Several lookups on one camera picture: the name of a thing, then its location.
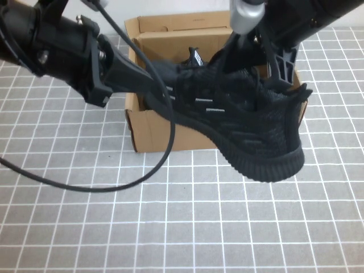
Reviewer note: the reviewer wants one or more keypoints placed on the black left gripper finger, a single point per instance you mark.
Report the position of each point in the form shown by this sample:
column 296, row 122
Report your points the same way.
column 125, row 64
column 133, row 88

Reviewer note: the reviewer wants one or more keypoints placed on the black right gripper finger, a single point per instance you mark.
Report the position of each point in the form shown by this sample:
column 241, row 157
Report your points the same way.
column 236, row 51
column 285, row 65

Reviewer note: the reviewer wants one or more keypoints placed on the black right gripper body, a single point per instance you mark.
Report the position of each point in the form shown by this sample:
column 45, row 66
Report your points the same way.
column 298, row 20

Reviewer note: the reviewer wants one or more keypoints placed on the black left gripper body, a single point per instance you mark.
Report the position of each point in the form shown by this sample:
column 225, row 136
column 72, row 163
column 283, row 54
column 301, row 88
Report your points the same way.
column 68, row 54

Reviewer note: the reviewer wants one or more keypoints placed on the black knit sneaker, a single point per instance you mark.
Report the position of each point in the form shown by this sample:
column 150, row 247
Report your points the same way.
column 196, row 57
column 256, row 128

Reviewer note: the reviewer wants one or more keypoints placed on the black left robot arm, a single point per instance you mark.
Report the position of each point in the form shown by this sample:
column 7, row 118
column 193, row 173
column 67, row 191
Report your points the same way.
column 14, row 31

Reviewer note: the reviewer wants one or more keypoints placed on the brown cardboard shoe box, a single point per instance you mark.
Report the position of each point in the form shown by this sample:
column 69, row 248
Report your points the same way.
column 153, row 133

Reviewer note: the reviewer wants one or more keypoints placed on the grey white-grid tablecloth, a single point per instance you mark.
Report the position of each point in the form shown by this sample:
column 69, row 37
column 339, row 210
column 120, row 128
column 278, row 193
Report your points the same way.
column 199, row 221

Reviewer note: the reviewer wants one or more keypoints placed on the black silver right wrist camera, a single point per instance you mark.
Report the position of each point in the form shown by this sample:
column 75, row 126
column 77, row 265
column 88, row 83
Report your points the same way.
column 246, row 14

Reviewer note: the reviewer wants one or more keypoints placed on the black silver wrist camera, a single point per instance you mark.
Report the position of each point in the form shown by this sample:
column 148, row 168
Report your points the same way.
column 246, row 14
column 95, row 3

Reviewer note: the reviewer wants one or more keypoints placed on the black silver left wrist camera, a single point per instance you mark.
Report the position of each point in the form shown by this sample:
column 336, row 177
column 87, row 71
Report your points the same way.
column 95, row 3

